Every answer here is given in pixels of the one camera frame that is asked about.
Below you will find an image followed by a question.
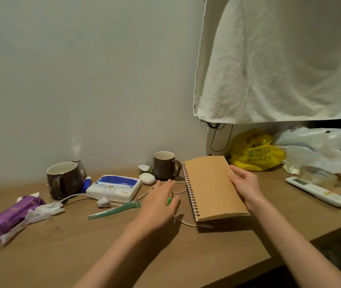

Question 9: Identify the person's left hand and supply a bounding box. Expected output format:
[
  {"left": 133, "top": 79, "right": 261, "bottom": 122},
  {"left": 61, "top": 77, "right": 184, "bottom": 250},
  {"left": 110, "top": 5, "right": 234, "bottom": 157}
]
[{"left": 128, "top": 179, "right": 180, "bottom": 234}]

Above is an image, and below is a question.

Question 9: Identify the white paper scrap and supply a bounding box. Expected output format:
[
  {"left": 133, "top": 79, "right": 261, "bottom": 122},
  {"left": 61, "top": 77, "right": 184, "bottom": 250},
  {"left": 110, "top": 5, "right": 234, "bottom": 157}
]
[{"left": 16, "top": 192, "right": 40, "bottom": 203}]

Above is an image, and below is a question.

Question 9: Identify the white hanging cloth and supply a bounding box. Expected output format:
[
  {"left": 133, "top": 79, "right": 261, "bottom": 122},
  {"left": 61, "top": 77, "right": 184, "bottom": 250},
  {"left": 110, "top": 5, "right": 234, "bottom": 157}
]
[{"left": 193, "top": 0, "right": 341, "bottom": 125}]

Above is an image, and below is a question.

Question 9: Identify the small glass bottle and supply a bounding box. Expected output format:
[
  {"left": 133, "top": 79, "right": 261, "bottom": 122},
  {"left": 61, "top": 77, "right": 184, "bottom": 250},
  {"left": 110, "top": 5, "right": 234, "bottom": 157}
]
[{"left": 71, "top": 158, "right": 88, "bottom": 180}]

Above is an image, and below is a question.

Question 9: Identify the white plastic bag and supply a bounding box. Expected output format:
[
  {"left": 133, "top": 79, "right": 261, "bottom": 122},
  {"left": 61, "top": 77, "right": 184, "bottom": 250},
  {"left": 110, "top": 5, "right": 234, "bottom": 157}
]
[{"left": 273, "top": 126, "right": 341, "bottom": 176}]

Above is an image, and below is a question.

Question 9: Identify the brown spiral notebook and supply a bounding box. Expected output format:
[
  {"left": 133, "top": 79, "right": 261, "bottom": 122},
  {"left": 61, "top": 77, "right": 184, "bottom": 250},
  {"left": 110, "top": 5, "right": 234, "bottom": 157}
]
[{"left": 182, "top": 156, "right": 251, "bottom": 222}]

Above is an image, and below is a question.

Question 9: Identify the short white cord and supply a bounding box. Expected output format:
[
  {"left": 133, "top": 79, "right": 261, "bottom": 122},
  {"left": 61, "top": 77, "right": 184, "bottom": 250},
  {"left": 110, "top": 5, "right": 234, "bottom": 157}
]
[{"left": 158, "top": 180, "right": 188, "bottom": 195}]

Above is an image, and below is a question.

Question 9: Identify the white oval earbud case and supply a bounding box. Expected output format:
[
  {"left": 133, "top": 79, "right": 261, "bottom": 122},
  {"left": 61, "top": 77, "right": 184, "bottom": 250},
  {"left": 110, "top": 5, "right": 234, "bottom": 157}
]
[{"left": 139, "top": 172, "right": 156, "bottom": 186}]

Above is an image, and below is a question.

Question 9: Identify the person's left forearm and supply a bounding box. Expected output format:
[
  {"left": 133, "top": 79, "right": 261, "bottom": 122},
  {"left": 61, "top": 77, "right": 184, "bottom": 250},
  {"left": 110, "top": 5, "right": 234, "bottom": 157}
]
[{"left": 74, "top": 222, "right": 159, "bottom": 288}]

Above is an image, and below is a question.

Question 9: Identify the clear plastic wrapper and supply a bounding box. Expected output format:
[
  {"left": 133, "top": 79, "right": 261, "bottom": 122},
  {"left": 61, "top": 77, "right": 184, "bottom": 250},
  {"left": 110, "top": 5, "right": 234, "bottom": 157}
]
[{"left": 297, "top": 166, "right": 337, "bottom": 189}]

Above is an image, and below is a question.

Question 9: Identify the yellow plastic bag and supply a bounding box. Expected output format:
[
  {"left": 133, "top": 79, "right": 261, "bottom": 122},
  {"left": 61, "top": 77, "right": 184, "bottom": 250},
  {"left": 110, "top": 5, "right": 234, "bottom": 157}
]
[{"left": 228, "top": 128, "right": 287, "bottom": 172}]

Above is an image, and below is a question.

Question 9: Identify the person's right forearm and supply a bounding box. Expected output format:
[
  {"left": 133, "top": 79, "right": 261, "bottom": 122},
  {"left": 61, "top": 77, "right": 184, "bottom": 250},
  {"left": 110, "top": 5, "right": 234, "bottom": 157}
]
[{"left": 247, "top": 196, "right": 341, "bottom": 288}]

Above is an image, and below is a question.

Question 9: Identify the purple snack wrapper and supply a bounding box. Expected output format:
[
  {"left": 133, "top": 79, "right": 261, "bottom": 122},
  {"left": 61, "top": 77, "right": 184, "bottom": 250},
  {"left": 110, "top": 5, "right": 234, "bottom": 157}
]
[{"left": 0, "top": 195, "right": 47, "bottom": 237}]

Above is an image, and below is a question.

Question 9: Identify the white remote control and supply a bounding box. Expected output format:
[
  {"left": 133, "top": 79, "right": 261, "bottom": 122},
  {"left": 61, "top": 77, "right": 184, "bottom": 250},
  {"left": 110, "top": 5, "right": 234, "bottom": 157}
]
[{"left": 285, "top": 176, "right": 341, "bottom": 208}]

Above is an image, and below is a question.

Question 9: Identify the white usb cable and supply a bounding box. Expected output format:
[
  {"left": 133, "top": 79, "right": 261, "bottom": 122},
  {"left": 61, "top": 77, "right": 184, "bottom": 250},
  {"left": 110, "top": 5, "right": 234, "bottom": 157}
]
[{"left": 59, "top": 180, "right": 214, "bottom": 230}]

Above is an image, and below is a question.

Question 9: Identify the green toothbrush packet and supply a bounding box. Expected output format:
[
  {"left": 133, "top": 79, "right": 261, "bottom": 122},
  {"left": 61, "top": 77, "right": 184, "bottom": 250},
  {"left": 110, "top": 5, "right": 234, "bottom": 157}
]
[{"left": 88, "top": 200, "right": 141, "bottom": 220}]

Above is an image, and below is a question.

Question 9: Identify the black wire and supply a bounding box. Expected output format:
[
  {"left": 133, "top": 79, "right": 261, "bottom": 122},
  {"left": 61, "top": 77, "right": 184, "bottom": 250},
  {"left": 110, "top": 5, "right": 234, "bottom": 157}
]
[{"left": 200, "top": 119, "right": 234, "bottom": 153}]

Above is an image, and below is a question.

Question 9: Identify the brown mug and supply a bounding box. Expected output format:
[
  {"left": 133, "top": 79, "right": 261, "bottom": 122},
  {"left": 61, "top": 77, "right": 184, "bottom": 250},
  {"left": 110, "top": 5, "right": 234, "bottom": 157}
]
[
  {"left": 46, "top": 161, "right": 85, "bottom": 201},
  {"left": 153, "top": 151, "right": 183, "bottom": 181}
]

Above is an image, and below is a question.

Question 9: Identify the blue white tissue pack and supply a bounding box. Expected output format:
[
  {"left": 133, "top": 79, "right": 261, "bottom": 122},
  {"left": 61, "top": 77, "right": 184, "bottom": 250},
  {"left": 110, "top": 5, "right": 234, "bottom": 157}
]
[{"left": 85, "top": 174, "right": 143, "bottom": 204}]

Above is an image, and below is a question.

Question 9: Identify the person's right hand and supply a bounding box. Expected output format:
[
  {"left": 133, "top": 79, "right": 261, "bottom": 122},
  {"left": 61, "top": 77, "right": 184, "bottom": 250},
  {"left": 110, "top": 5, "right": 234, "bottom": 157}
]
[{"left": 227, "top": 164, "right": 265, "bottom": 213}]

